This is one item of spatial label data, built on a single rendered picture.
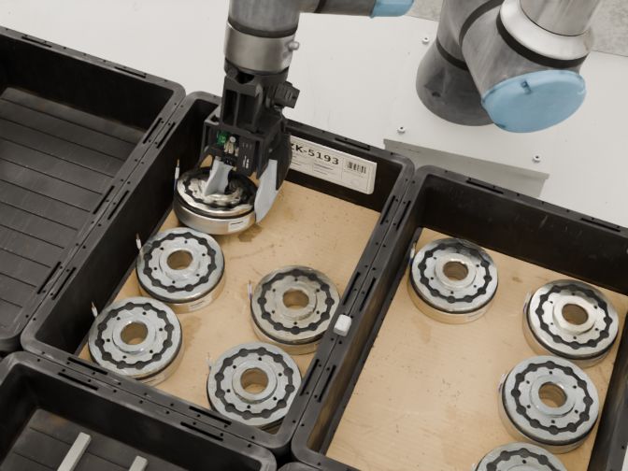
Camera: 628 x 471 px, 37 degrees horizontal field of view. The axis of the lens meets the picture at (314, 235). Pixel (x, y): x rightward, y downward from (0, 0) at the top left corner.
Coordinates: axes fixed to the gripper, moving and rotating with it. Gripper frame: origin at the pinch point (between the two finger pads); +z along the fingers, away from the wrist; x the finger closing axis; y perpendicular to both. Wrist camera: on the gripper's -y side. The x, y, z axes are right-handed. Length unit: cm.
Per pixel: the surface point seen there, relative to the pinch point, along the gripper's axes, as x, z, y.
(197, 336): 1.4, 9.0, 15.3
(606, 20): 46, 26, -178
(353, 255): 14.7, 2.8, -0.5
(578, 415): 43.8, 3.7, 13.6
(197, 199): -4.6, -1.0, 3.5
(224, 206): -1.2, -1.0, 3.2
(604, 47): 47, 30, -167
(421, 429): 28.6, 9.0, 17.7
